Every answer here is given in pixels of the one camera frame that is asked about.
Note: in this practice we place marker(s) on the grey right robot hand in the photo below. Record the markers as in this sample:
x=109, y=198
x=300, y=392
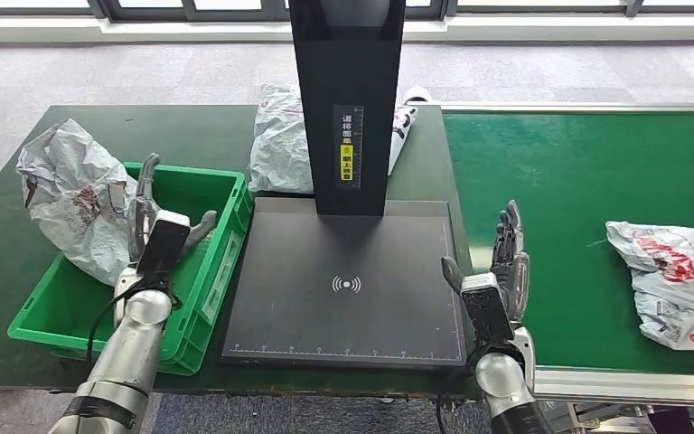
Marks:
x=514, y=275

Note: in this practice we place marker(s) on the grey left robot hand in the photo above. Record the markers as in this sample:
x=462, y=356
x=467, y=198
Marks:
x=140, y=221

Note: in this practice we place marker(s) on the grey parcel with brown-red smudge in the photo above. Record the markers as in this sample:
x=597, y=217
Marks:
x=77, y=198

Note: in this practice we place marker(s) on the white parcel with red logo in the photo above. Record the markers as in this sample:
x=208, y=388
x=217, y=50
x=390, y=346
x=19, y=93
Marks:
x=676, y=281

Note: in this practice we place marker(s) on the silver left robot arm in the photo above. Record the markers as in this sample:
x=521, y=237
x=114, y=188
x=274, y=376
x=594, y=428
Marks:
x=131, y=353

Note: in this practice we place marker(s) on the green conveyor belt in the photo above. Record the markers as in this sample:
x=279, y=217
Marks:
x=562, y=180

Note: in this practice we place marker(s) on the crumpled plain grey parcel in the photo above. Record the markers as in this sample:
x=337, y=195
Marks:
x=278, y=144

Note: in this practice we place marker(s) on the white parcel with black print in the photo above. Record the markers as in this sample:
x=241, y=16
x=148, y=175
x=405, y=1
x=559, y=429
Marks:
x=402, y=126

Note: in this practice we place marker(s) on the black box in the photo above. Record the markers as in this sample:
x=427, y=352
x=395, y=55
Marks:
x=673, y=422

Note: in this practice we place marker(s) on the black inbound scanning machine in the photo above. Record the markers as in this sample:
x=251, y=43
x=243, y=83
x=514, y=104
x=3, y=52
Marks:
x=347, y=60

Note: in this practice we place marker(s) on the dark green table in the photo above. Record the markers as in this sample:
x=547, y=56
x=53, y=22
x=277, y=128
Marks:
x=173, y=132

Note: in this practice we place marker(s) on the green plastic crate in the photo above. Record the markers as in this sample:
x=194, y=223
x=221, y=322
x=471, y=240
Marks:
x=59, y=311

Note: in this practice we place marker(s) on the small white rounded object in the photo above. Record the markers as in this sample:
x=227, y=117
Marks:
x=417, y=94

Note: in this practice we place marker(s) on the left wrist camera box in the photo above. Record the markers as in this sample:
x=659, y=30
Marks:
x=164, y=245

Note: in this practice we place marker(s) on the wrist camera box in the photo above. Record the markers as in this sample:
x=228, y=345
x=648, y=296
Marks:
x=487, y=308
x=164, y=245

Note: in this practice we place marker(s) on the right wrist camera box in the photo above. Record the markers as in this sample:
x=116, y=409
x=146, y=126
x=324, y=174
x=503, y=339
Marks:
x=487, y=308

